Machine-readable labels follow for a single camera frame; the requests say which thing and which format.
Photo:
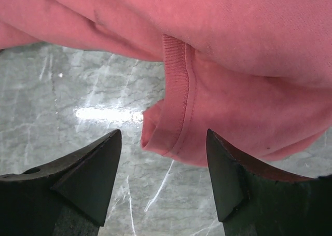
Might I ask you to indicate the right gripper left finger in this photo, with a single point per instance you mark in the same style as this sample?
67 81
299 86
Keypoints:
67 196

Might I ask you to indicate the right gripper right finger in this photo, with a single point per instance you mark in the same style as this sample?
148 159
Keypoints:
255 198

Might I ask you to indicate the red t-shirt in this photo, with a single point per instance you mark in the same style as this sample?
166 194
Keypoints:
257 72

